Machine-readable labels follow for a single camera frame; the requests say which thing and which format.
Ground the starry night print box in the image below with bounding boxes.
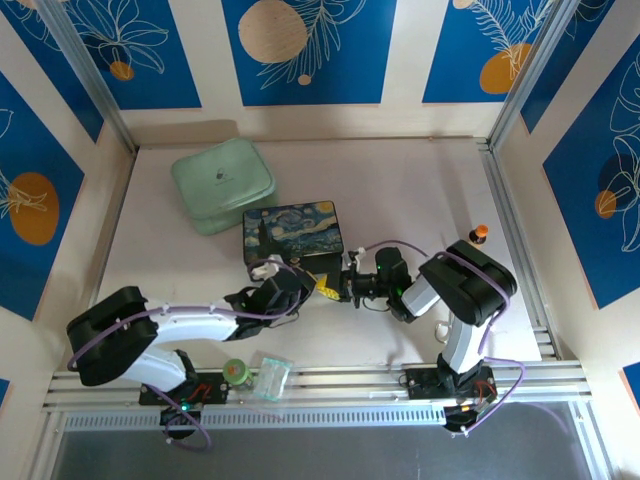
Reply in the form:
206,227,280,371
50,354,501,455
241,200,347,274

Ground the small green-capped bottle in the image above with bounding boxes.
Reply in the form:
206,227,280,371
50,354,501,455
222,358,257,390

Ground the mint green medicine bag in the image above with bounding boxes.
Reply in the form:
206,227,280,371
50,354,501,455
170,137,277,237

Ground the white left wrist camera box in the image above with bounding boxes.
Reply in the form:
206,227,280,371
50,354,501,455
249,254,287,281

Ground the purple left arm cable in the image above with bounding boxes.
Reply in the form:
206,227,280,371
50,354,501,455
67,258,304,454

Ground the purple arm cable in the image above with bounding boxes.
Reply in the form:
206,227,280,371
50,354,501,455
358,239,571,441
67,258,304,454

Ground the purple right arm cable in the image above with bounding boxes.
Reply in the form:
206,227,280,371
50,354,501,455
358,239,571,441

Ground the aluminium front rail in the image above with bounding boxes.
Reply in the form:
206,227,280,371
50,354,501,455
42,362,594,434

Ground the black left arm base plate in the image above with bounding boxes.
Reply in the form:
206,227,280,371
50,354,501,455
138,370,229,407

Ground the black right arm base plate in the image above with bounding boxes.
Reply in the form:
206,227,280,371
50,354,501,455
405,364,499,401

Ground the aluminium frame post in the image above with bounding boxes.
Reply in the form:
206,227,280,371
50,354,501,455
487,0,591,151
34,0,139,154

